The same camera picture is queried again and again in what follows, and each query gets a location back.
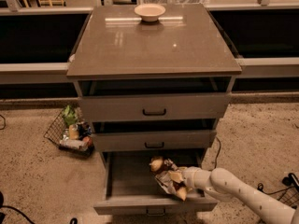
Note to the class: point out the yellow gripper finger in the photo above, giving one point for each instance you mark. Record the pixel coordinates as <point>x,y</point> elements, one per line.
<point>182,192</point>
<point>176,176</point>

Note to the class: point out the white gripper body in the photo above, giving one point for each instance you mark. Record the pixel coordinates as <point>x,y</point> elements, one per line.
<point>190,176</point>

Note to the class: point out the brown chip bag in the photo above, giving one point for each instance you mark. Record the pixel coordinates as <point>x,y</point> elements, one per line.
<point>160,167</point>

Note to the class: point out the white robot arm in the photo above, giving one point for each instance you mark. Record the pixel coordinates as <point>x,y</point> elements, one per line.
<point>223,186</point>

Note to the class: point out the bottom grey drawer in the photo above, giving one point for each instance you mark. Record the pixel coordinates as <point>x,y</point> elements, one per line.
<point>130,187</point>

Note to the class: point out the grey drawer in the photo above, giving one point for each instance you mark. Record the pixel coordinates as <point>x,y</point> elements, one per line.
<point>153,134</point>
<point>130,187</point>
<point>154,99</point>

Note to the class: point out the middle grey drawer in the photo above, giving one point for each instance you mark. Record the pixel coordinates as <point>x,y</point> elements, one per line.
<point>153,134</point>

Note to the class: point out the grey drawer cabinet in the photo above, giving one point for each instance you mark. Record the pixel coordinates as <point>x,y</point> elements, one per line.
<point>183,43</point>

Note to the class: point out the top grey drawer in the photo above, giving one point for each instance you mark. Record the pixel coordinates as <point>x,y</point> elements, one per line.
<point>154,99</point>

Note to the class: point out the white wrapped package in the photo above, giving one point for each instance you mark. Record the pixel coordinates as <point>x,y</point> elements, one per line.
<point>74,144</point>

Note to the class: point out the green leafy vegetable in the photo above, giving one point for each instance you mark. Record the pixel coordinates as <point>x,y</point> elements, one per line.
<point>69,115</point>

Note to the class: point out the beige bowl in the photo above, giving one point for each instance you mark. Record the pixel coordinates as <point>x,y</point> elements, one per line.
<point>149,12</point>

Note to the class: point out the black wire basket right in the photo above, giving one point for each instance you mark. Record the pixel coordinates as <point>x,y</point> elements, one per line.
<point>290,197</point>

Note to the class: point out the black wire basket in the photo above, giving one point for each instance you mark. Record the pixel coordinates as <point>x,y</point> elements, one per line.
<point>290,197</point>
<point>58,131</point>

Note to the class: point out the black wire basket left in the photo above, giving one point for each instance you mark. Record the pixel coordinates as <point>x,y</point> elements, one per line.
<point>58,131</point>

